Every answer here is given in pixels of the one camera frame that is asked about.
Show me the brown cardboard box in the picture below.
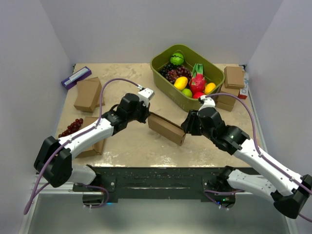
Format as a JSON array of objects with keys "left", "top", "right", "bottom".
[{"left": 148, "top": 112, "right": 186, "bottom": 146}]

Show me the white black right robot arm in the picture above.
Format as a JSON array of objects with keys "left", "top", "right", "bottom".
[{"left": 181, "top": 107, "right": 312, "bottom": 219}]

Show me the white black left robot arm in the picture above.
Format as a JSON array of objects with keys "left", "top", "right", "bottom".
[{"left": 34, "top": 89, "right": 154, "bottom": 191}]

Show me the cardboard box under upper left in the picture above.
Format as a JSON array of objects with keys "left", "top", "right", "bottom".
[{"left": 82, "top": 77, "right": 105, "bottom": 112}]

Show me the top cardboard box right stack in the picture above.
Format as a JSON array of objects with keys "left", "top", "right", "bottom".
[{"left": 224, "top": 66, "right": 244, "bottom": 89}]

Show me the folded cardboard box lower left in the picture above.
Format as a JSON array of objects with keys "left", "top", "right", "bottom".
[{"left": 77, "top": 117, "right": 105, "bottom": 158}]

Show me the folded cardboard box upper left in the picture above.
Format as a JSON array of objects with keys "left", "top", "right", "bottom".
[{"left": 74, "top": 77, "right": 102, "bottom": 113}]

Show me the purple white flat box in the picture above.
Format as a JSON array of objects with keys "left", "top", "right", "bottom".
[{"left": 61, "top": 66, "right": 92, "bottom": 90}]

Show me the lower cardboard boxes right stack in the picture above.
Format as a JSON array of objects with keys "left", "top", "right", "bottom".
[{"left": 216, "top": 84, "right": 239, "bottom": 112}]

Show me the red apple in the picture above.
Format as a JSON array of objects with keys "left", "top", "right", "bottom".
[{"left": 193, "top": 92, "right": 205, "bottom": 99}]

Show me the green lime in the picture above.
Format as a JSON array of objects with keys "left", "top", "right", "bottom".
[{"left": 182, "top": 88, "right": 193, "bottom": 98}]

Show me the orange yellow fruit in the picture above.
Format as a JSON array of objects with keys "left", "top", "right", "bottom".
[{"left": 204, "top": 82, "right": 216, "bottom": 95}]

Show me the pink dragon fruit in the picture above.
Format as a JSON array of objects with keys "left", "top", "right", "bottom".
[{"left": 189, "top": 63, "right": 206, "bottom": 95}]

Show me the yellow mango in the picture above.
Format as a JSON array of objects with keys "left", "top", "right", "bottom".
[{"left": 174, "top": 77, "right": 188, "bottom": 91}]

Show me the red white small carton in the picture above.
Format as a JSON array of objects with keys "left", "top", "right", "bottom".
[{"left": 238, "top": 71, "right": 249, "bottom": 99}]

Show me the dark purple grape bunch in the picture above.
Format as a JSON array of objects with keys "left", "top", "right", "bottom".
[{"left": 159, "top": 63, "right": 175, "bottom": 77}]

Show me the red grape bunch in basket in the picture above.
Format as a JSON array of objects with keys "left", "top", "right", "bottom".
[{"left": 165, "top": 66, "right": 191, "bottom": 84}]

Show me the green black striped fruit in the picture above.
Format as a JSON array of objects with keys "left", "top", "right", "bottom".
[{"left": 170, "top": 53, "right": 184, "bottom": 66}]

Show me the red grape bunch on table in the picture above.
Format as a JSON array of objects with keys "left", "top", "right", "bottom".
[{"left": 58, "top": 118, "right": 83, "bottom": 138}]

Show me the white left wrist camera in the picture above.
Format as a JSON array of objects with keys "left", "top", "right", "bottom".
[{"left": 137, "top": 88, "right": 155, "bottom": 107}]

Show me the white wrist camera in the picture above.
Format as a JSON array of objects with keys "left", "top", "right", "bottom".
[
  {"left": 137, "top": 88, "right": 155, "bottom": 107},
  {"left": 198, "top": 95, "right": 215, "bottom": 111}
]

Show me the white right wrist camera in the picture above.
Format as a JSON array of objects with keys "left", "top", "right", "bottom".
[{"left": 198, "top": 95, "right": 215, "bottom": 111}]

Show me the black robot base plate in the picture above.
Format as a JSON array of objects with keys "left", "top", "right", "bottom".
[{"left": 70, "top": 165, "right": 247, "bottom": 204}]

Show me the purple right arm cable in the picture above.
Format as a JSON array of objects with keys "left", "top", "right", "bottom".
[{"left": 202, "top": 92, "right": 312, "bottom": 223}]

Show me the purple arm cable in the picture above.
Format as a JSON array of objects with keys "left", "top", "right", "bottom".
[
  {"left": 202, "top": 92, "right": 312, "bottom": 223},
  {"left": 23, "top": 78, "right": 144, "bottom": 215}
]

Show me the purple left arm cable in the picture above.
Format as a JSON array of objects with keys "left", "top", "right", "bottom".
[{"left": 23, "top": 78, "right": 144, "bottom": 215}]

